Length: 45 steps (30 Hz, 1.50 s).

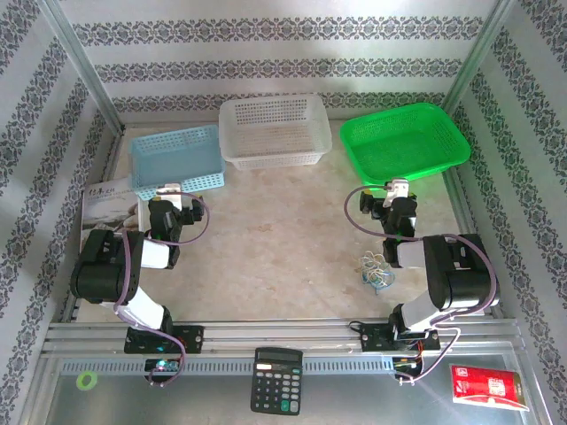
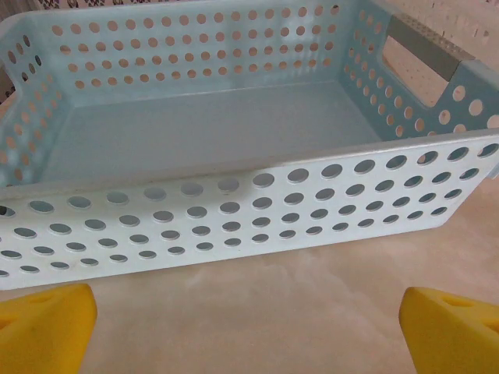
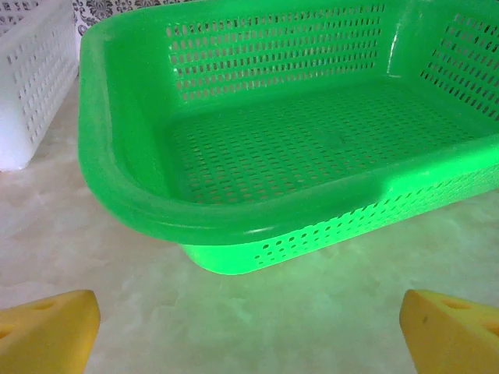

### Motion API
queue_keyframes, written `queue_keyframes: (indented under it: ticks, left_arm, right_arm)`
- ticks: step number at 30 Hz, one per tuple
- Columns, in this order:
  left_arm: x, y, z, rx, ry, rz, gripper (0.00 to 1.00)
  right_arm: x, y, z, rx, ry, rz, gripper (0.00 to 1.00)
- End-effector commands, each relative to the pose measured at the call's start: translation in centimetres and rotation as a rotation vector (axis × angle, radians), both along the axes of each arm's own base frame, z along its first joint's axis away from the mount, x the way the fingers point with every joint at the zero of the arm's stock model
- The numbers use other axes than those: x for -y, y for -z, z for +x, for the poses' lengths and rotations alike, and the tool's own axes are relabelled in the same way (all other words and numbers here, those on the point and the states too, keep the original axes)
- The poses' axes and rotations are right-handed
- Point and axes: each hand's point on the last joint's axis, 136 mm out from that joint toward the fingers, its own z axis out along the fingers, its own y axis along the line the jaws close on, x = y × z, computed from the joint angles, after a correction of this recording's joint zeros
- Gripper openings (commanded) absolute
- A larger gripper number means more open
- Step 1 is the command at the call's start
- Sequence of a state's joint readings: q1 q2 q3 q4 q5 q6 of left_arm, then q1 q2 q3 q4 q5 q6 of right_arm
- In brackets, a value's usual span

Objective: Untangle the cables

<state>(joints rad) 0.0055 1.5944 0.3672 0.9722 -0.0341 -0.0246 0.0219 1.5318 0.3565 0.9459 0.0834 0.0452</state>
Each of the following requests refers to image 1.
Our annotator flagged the pile of rubber bands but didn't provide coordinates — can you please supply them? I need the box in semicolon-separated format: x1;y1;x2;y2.
356;250;391;284

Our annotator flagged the thin yellow cable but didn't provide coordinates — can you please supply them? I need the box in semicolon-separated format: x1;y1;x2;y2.
362;259;389;284
362;256;391;284

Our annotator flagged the thin blue cable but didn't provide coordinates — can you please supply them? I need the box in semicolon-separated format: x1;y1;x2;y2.
361;260;396;296
361;260;396;289

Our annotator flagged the green plastic basket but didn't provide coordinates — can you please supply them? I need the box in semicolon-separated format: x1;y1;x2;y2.
339;102;471;188

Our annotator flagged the light blue plastic basket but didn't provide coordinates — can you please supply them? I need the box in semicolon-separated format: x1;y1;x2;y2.
128;124;227;201

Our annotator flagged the picture book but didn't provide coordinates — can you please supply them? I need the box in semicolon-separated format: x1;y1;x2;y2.
81;179;151;249

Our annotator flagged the white plastic basket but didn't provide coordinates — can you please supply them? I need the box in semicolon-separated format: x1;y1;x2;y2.
218;93;333;173

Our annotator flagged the left controller board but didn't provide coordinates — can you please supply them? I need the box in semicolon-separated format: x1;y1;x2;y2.
144;358;182;373

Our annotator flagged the controller board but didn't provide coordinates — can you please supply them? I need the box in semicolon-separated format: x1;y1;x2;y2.
392;356;424;373
144;358;182;373

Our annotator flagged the right controller board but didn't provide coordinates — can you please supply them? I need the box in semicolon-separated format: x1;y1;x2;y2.
392;356;424;373

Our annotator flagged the green tape roll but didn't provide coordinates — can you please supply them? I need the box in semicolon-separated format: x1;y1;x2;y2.
75;370;98;391

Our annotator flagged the black desk calculator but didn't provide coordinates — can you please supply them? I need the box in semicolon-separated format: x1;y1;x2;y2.
250;347;305;416

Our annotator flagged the red foil packet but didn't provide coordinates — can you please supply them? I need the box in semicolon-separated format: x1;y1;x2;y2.
449;363;531;412

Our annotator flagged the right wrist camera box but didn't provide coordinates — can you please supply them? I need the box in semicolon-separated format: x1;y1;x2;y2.
383;177;411;208

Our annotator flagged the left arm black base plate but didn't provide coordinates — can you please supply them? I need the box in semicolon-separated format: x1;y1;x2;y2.
123;325;206;355

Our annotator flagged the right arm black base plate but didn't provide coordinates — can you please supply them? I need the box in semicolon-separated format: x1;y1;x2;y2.
359;322;440;354

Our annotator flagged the aluminium mounting rail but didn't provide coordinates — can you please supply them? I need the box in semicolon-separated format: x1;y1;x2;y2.
42;318;519;355

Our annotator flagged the grey slotted cable duct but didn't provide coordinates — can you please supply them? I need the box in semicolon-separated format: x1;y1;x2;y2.
59;357;395;376

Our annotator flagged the aluminium frame post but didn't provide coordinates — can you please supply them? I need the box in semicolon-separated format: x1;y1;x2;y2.
37;0;128;134
440;0;519;117

